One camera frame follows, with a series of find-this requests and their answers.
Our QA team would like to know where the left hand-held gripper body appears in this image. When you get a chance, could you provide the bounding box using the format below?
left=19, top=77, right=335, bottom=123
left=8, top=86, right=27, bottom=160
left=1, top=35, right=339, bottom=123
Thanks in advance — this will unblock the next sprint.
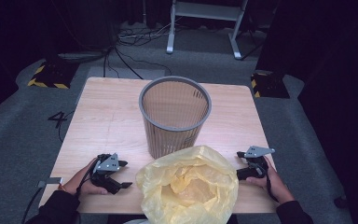
left=89, top=152, right=121, bottom=196

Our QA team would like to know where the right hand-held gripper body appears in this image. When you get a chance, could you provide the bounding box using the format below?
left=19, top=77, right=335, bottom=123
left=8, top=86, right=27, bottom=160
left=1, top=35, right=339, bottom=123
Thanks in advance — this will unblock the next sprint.
left=243, top=146, right=276, bottom=180

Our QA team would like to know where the gray slatted wastebasket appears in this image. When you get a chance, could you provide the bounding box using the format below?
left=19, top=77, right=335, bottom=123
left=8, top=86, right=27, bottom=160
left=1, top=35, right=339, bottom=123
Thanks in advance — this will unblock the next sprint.
left=138, top=76, right=213, bottom=160

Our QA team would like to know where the yellow plastic bag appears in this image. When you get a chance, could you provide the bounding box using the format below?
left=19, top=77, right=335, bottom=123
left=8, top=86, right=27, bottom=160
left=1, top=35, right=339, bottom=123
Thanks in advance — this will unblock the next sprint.
left=135, top=145, right=240, bottom=224

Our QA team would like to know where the person's left hand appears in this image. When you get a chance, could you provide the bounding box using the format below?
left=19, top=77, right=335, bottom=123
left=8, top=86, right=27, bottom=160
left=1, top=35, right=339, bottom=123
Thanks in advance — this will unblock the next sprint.
left=62, top=157, right=109, bottom=197

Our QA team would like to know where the person's right hand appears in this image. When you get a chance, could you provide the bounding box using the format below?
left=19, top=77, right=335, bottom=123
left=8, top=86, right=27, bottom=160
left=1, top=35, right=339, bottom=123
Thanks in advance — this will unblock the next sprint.
left=245, top=156, right=296, bottom=205

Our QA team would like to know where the black yellow striped base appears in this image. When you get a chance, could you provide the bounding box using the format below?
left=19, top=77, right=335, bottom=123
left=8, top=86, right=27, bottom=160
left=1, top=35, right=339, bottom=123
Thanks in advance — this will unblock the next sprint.
left=27, top=59, right=77, bottom=90
left=250, top=71, right=291, bottom=99

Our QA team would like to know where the white metal stand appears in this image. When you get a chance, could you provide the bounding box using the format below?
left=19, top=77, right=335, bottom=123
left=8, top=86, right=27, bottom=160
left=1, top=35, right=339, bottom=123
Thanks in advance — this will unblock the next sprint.
left=166, top=0, right=250, bottom=61

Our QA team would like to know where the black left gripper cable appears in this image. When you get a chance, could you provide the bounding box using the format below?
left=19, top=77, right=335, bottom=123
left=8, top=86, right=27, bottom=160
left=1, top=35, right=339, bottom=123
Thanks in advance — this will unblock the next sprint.
left=75, top=153, right=111, bottom=198

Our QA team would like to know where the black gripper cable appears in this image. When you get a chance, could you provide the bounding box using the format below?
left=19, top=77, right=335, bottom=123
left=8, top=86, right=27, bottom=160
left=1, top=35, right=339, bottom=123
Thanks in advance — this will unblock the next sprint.
left=75, top=153, right=111, bottom=198
left=255, top=161, right=279, bottom=203

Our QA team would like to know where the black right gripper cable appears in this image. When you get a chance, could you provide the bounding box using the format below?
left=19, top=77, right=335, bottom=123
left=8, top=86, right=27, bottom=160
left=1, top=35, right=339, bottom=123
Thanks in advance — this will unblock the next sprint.
left=255, top=161, right=279, bottom=203

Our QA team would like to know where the small gray metal bracket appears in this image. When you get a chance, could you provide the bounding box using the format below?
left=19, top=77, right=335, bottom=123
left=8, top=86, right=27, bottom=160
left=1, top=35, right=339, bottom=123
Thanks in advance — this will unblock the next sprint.
left=36, top=176, right=63, bottom=189

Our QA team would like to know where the black floor cable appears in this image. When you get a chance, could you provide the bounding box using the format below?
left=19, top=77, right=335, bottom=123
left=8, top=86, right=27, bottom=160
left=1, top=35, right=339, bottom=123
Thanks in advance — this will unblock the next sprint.
left=103, top=46, right=172, bottom=80

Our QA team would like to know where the bundle of floor cables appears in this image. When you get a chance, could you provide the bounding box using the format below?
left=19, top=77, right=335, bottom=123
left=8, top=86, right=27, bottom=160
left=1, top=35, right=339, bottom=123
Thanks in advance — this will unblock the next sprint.
left=117, top=17, right=185, bottom=49

